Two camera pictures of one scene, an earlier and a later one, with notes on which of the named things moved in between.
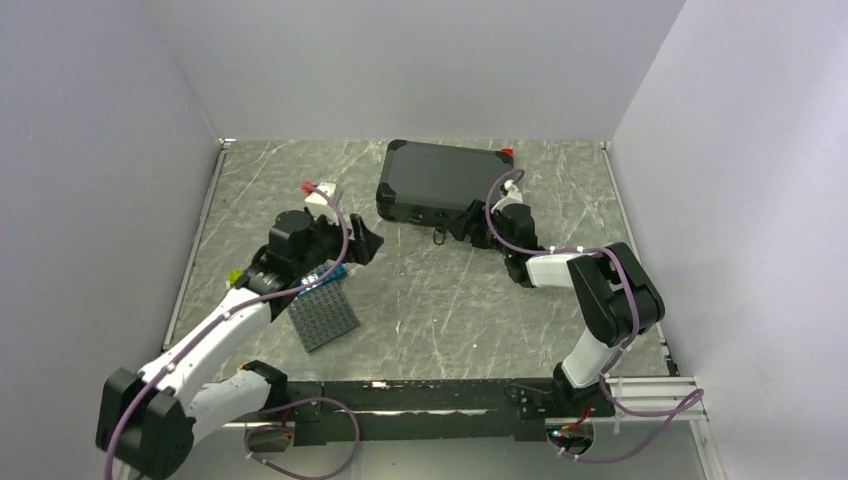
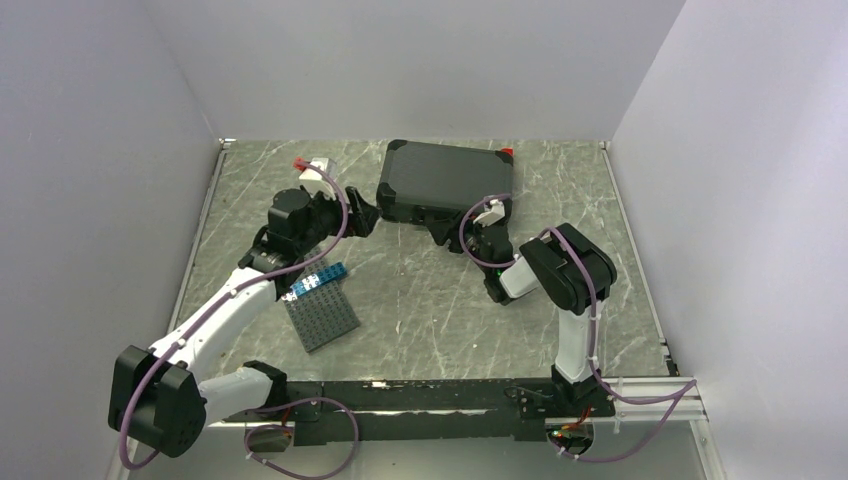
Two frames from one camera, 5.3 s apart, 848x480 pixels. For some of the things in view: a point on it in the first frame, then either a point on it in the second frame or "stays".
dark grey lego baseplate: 324,314 stays
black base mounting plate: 439,411 stays
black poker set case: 431,183 stays
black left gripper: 362,248 -> 363,217
